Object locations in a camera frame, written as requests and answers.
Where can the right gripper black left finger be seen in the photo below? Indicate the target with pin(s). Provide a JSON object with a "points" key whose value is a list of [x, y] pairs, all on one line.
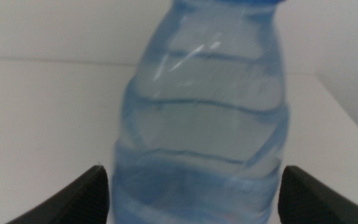
{"points": [[79, 202]]}

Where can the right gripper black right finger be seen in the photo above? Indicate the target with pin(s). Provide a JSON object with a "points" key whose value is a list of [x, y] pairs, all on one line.
{"points": [[309, 202]]}

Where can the clear water bottle blue cap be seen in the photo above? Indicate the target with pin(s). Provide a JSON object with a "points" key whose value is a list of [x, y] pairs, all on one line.
{"points": [[204, 124]]}

